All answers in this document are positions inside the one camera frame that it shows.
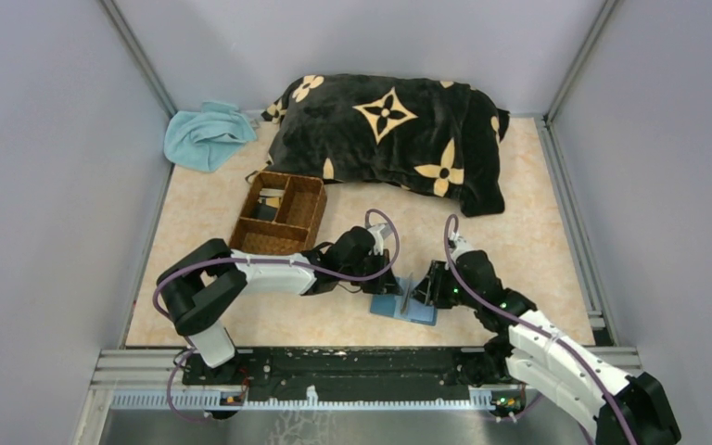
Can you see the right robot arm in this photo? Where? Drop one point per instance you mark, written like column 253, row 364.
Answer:
column 611, row 405

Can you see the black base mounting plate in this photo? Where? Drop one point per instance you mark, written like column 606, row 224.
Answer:
column 353, row 374

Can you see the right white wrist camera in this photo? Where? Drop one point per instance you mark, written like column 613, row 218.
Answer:
column 457, row 246

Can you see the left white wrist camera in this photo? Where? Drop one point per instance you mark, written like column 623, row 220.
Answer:
column 379, row 232

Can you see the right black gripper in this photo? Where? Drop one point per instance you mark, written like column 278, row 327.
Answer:
column 438, row 273

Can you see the light blue cloth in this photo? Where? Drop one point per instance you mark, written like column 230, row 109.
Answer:
column 204, row 140

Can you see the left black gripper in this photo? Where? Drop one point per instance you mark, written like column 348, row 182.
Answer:
column 384, row 285

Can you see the black pillow with tan flowers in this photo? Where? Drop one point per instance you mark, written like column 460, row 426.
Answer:
column 434, row 138

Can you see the woven brown divided basket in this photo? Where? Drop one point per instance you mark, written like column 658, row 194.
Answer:
column 297, row 223

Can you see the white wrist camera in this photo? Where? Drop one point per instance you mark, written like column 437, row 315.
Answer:
column 457, row 246
column 379, row 232

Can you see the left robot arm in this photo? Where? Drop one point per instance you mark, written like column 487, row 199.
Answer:
column 198, row 289

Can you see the aluminium front rail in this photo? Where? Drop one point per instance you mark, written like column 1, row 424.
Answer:
column 152, row 378

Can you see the gold VIP credit card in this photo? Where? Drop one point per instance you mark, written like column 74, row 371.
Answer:
column 407, row 289

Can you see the teal leather card holder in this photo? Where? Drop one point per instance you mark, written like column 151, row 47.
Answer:
column 388, row 305

